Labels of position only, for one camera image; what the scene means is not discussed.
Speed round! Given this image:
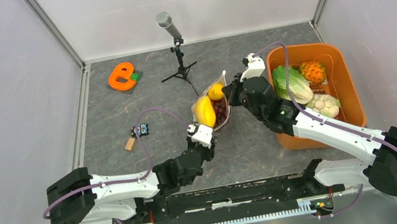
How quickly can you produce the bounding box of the small yellow pineapple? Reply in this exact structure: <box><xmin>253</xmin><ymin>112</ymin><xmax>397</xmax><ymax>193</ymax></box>
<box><xmin>299</xmin><ymin>61</ymin><xmax>327</xmax><ymax>85</ymax></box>

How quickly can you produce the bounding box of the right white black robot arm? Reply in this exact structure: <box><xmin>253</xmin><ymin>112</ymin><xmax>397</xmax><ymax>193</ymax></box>
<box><xmin>222</xmin><ymin>76</ymin><xmax>397</xmax><ymax>196</ymax></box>

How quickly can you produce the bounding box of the small wooden block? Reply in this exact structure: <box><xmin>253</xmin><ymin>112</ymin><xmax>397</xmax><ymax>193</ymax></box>
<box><xmin>124</xmin><ymin>137</ymin><xmax>137</xmax><ymax>152</ymax></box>

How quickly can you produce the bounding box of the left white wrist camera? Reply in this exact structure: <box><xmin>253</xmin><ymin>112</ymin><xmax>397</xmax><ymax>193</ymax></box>
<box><xmin>187</xmin><ymin>123</ymin><xmax>214</xmax><ymax>149</ymax></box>

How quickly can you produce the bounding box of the clear dotted zip top bag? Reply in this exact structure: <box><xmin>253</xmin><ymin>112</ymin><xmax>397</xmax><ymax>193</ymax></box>
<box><xmin>191</xmin><ymin>70</ymin><xmax>232</xmax><ymax>132</ymax></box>

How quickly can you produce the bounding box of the green lettuce leaf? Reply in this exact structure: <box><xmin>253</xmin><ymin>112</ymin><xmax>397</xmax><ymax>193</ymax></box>
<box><xmin>271</xmin><ymin>65</ymin><xmax>314</xmax><ymax>104</ymax></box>

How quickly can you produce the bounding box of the orange plastic food bin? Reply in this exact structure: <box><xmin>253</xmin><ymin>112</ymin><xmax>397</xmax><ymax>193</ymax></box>
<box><xmin>265</xmin><ymin>43</ymin><xmax>367</xmax><ymax>150</ymax></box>

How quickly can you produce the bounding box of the purple grape bunch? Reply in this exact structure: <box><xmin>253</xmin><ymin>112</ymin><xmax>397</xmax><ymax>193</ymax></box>
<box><xmin>211</xmin><ymin>98</ymin><xmax>228</xmax><ymax>127</ymax></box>

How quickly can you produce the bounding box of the green block on dark plate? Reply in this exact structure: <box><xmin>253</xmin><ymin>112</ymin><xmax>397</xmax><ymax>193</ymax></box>
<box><xmin>130</xmin><ymin>71</ymin><xmax>143</xmax><ymax>84</ymax></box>

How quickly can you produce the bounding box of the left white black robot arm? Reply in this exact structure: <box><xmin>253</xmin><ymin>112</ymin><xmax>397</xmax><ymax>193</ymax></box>
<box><xmin>42</xmin><ymin>137</ymin><xmax>216</xmax><ymax>224</ymax></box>

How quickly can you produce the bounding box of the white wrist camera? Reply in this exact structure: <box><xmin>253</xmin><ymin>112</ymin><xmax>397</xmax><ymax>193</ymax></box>
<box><xmin>187</xmin><ymin>123</ymin><xmax>214</xmax><ymax>149</ymax></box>
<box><xmin>240</xmin><ymin>53</ymin><xmax>266</xmax><ymax>82</ymax></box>

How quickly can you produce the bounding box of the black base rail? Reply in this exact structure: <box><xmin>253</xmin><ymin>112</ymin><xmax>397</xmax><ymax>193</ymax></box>
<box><xmin>122</xmin><ymin>159</ymin><xmax>345</xmax><ymax>224</ymax></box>

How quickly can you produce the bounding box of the silver microphone on tripod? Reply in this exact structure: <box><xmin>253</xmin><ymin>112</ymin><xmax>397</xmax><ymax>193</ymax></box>
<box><xmin>156</xmin><ymin>11</ymin><xmax>199</xmax><ymax>95</ymax></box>

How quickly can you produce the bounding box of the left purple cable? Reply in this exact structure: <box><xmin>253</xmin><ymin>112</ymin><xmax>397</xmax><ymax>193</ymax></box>
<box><xmin>28</xmin><ymin>101</ymin><xmax>202</xmax><ymax>221</ymax></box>

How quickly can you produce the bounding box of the pale green cabbage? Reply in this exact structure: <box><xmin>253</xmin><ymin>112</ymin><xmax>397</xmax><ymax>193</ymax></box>
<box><xmin>306</xmin><ymin>94</ymin><xmax>341</xmax><ymax>118</ymax></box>

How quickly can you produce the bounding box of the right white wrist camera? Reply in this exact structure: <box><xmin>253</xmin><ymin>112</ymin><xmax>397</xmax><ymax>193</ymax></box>
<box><xmin>240</xmin><ymin>53</ymin><xmax>266</xmax><ymax>82</ymax></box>

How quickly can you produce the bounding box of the yellow mango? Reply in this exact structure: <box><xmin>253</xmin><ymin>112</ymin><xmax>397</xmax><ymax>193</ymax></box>
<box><xmin>193</xmin><ymin>95</ymin><xmax>216</xmax><ymax>128</ymax></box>

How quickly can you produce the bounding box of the yellow lemon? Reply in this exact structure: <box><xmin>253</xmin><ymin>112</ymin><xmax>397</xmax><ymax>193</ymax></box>
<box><xmin>207</xmin><ymin>82</ymin><xmax>225</xmax><ymax>101</ymax></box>

